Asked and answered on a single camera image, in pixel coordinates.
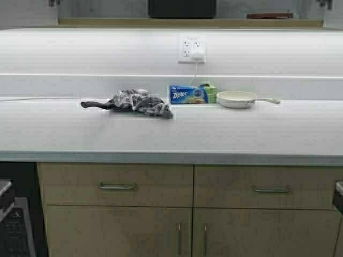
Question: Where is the lower right cabinet door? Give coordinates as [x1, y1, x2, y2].
[192, 208, 340, 256]

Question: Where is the brown item on shelf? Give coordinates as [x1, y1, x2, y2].
[247, 13, 293, 19]

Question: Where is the lower left door handle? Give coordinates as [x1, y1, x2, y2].
[176, 222, 182, 255]

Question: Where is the white wall outlet plate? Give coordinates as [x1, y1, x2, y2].
[178, 34, 206, 64]

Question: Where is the white plug adapter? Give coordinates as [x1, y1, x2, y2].
[190, 48, 205, 62]

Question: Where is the white power cable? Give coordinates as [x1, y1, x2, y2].
[0, 59, 200, 101]

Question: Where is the left wooden drawer front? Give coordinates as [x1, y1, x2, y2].
[38, 163, 193, 207]

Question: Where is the left drawer metal handle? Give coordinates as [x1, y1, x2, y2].
[98, 183, 137, 190]

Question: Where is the black frying pan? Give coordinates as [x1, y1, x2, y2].
[80, 97, 164, 111]

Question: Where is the door handle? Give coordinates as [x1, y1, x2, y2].
[203, 223, 207, 256]
[176, 222, 182, 255]

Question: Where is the wooden drawer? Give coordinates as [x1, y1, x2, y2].
[38, 163, 193, 207]
[194, 165, 342, 210]

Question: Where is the lower left cabinet door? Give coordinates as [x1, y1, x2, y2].
[47, 206, 191, 256]

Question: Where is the lower right door handle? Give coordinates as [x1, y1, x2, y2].
[203, 223, 207, 256]

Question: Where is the right drawer metal handle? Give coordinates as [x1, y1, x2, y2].
[252, 185, 292, 193]

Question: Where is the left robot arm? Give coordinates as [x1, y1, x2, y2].
[1, 180, 14, 222]

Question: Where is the black oven with panel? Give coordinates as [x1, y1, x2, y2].
[1, 162, 49, 256]

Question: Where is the blue Ziploc bag box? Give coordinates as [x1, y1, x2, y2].
[169, 83, 217, 104]

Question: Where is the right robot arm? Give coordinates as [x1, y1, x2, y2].
[332, 180, 343, 215]

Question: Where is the cabinet door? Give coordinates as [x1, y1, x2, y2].
[192, 208, 340, 256]
[47, 206, 191, 256]

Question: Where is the open upper cabinet shelf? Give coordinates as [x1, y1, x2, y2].
[48, 1, 338, 28]

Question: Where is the right wooden drawer front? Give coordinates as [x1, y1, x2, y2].
[194, 165, 342, 210]

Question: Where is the grey patterned dish cloth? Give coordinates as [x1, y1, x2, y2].
[106, 89, 173, 119]

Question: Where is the drawer metal handle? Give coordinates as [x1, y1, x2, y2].
[252, 185, 292, 193]
[98, 183, 137, 190]

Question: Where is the white frying pan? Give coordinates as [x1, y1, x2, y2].
[217, 90, 281, 109]

